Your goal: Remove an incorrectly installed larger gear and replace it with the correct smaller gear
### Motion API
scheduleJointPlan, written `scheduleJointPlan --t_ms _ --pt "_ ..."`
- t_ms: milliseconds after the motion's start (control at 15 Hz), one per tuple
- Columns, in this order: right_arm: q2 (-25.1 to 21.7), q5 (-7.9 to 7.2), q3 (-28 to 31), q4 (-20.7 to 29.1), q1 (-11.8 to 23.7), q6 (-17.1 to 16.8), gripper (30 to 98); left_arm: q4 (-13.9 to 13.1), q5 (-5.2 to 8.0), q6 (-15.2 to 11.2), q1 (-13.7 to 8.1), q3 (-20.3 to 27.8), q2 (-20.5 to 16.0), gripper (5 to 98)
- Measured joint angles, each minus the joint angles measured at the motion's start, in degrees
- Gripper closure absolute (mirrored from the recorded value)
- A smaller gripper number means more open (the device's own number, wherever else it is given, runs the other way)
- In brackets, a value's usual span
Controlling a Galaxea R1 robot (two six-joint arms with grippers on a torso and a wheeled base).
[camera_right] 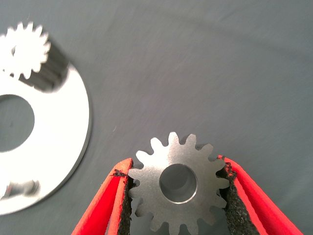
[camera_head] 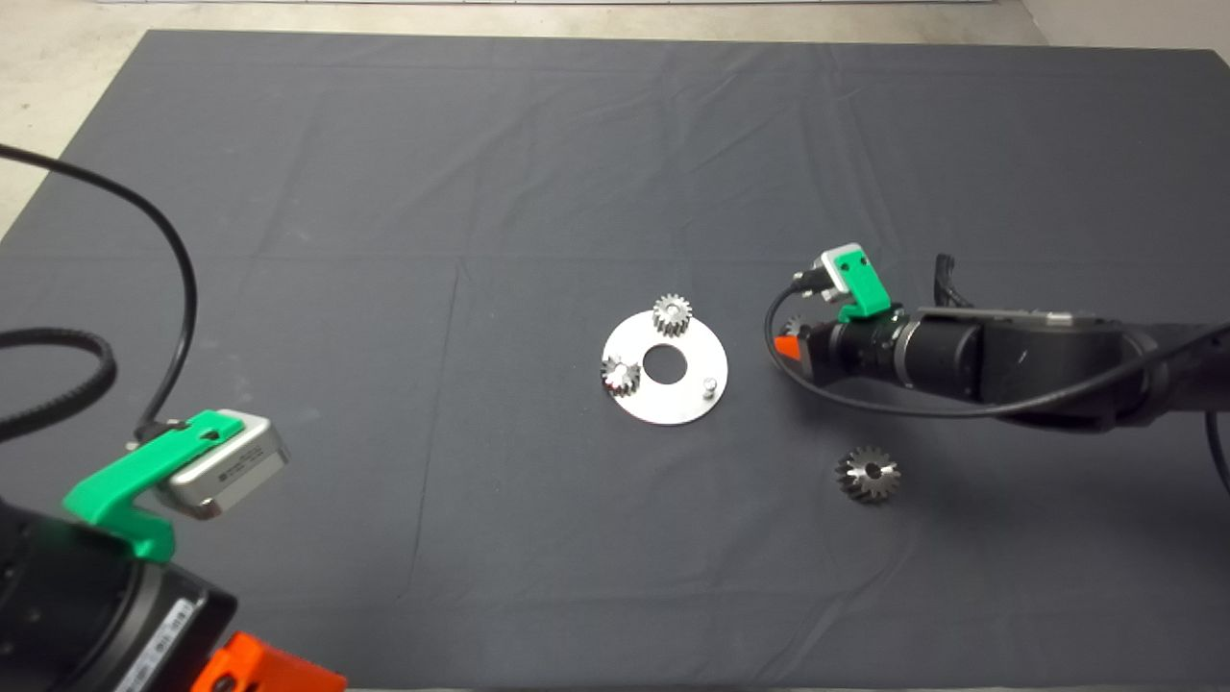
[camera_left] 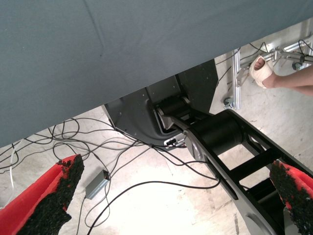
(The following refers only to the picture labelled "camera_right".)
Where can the small steel gear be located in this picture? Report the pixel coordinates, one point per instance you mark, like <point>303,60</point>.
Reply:
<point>29,49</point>
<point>151,195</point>

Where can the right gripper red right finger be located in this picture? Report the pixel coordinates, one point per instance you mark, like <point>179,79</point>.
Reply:
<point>254,208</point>

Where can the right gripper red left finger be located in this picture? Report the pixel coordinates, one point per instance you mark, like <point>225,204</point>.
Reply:
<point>107,208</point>

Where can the round metal plate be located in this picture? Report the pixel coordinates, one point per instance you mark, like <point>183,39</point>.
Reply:
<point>61,137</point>

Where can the dark grey table cloth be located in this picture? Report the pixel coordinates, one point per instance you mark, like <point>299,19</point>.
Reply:
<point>195,73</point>

